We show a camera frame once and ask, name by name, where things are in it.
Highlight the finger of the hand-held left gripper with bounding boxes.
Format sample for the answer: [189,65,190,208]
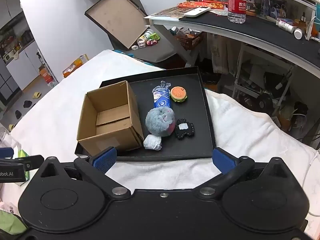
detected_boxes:
[0,154,45,172]

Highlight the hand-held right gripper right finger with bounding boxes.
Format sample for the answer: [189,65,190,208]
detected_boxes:
[199,147,288,201]

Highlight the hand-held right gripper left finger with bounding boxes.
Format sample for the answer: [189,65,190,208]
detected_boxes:
[40,147,132,201]

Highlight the brown cardboard box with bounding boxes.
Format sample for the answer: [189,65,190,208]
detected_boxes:
[77,80,145,156]

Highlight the black felt plush toy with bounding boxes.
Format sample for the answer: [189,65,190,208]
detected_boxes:
[174,119,195,140]

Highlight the shallow black tray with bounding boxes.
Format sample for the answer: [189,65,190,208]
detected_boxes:
[74,66,217,162]

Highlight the white wad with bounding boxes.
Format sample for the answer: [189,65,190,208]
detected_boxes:
[143,134,162,151]

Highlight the grey fluffy plush toy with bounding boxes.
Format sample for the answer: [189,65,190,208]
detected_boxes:
[145,106,176,137]

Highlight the hamburger plush toy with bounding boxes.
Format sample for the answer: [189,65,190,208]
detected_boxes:
[170,86,187,103]

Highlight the clear plastic wrap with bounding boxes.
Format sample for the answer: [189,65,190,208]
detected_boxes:
[0,125,16,151]

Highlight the green plastic bag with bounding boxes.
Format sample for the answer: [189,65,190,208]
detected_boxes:
[0,209,28,236]

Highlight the black floor fan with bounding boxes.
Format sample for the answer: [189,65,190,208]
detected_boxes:
[257,92,274,113]

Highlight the blue packet plush toy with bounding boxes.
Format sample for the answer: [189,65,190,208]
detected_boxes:
[152,81,173,109]

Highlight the white metal rack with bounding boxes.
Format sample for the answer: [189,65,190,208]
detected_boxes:
[232,42,296,116]

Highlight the small orange box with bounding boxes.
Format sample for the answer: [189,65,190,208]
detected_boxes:
[39,65,54,83]

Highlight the white cabinet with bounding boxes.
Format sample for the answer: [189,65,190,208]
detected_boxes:
[0,40,46,91]

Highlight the orange tissue box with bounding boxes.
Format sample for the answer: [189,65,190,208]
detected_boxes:
[62,54,89,78]

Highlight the beige tote bag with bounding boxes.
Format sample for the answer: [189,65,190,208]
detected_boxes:
[211,34,240,74]

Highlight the small plush figures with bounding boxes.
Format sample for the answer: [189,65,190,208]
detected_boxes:
[146,33,160,47]

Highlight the white bottle green cap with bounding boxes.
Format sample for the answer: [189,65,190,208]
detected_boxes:
[137,29,154,43]

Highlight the white desk with black mat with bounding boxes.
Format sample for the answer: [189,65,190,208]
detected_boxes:
[143,5,320,80]

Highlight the white pill bottle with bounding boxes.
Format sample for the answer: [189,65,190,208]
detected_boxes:
[276,20,294,33]

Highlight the white remote control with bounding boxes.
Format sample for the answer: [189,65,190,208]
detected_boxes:
[184,7,211,18]

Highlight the clear water bottle red label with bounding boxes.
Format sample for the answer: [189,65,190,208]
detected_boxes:
[227,0,247,24]

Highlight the long red packet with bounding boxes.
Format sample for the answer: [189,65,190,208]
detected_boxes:
[177,1,229,9]

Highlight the amber glass bottle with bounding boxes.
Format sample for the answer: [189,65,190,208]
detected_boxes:
[297,12,309,30]

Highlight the panda figure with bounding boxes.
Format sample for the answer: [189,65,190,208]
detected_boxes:
[246,0,258,17]

